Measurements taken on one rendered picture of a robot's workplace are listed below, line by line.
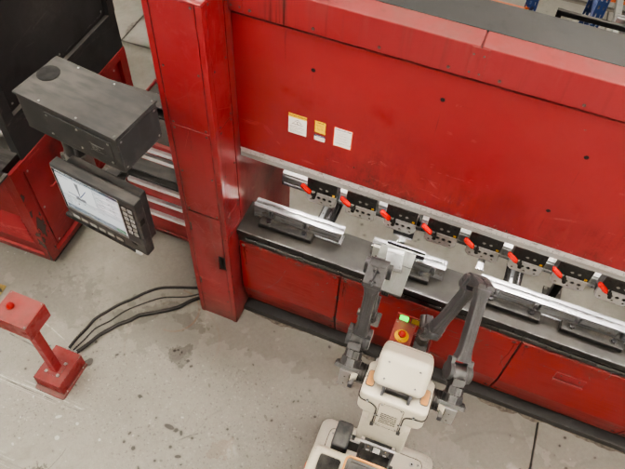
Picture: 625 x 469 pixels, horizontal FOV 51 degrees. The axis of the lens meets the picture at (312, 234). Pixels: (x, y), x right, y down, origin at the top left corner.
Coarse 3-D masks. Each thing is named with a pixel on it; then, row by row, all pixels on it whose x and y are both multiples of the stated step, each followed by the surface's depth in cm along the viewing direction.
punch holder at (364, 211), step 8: (352, 192) 303; (352, 200) 307; (360, 200) 305; (368, 200) 303; (376, 200) 301; (360, 208) 309; (368, 208) 307; (376, 208) 306; (360, 216) 314; (368, 216) 311
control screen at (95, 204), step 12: (60, 180) 278; (72, 180) 272; (72, 192) 281; (84, 192) 275; (96, 192) 269; (72, 204) 291; (84, 204) 284; (96, 204) 278; (108, 204) 271; (96, 216) 287; (108, 216) 280; (120, 216) 274; (120, 228) 283
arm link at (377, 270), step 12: (372, 264) 246; (384, 264) 245; (372, 276) 243; (384, 276) 243; (372, 288) 243; (372, 300) 248; (360, 312) 255; (360, 324) 260; (348, 336) 267; (372, 336) 272
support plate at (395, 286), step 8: (384, 248) 326; (384, 256) 323; (408, 256) 324; (408, 264) 321; (392, 272) 318; (408, 272) 318; (384, 280) 315; (392, 280) 315; (400, 280) 315; (384, 288) 312; (392, 288) 312; (400, 288) 313; (400, 296) 310
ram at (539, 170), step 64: (256, 64) 265; (320, 64) 252; (384, 64) 240; (256, 128) 295; (384, 128) 265; (448, 128) 252; (512, 128) 240; (576, 128) 230; (384, 192) 294; (448, 192) 279; (512, 192) 264; (576, 192) 252
